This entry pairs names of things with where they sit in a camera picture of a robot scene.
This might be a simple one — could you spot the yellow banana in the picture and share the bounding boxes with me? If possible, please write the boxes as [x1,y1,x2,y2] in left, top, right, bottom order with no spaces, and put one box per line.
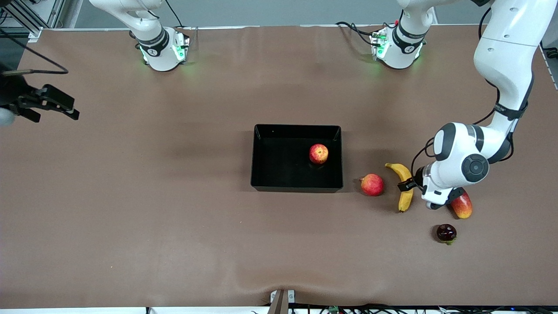
[384,163,414,213]

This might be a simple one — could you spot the red yellow apple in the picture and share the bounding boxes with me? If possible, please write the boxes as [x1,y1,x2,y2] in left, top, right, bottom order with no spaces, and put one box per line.
[309,144,329,165]

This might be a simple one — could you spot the black plastic box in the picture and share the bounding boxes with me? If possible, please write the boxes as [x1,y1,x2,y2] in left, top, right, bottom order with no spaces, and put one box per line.
[251,124,344,193]

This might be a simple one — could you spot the red apple left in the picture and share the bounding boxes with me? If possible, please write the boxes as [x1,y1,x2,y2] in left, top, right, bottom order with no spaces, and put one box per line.
[359,174,384,196]

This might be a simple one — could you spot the red yellow mango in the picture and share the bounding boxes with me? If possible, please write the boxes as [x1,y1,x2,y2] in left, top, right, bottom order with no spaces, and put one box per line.
[449,191,473,219]

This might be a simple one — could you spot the dark purple mangosteen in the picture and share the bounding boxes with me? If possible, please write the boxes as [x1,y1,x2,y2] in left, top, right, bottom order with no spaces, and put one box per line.
[436,224,457,245]

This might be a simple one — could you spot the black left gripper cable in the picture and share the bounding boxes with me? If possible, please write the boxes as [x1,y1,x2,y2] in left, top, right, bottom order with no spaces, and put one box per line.
[410,7,515,175]

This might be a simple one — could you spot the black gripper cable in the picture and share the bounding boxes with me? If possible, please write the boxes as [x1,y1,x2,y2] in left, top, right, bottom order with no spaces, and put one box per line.
[410,7,515,175]
[0,26,69,75]

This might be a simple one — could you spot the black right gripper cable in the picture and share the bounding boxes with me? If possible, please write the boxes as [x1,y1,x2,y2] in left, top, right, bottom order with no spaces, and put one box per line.
[0,26,69,75]

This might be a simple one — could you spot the aluminium frame profile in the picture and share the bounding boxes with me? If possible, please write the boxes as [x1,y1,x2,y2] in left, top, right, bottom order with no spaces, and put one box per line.
[0,0,66,42]

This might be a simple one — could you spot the black right arm base cable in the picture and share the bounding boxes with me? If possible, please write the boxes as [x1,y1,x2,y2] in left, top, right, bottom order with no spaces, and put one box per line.
[165,0,186,29]

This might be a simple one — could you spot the black arm base cable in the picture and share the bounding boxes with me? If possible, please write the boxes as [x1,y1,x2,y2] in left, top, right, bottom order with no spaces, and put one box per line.
[165,0,186,29]
[335,21,380,46]

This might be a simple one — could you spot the black left arm base cable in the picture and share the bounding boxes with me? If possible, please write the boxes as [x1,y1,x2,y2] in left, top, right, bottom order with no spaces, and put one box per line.
[335,21,380,46]

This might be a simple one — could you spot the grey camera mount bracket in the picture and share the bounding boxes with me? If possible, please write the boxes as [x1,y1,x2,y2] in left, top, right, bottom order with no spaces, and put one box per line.
[269,289,296,314]

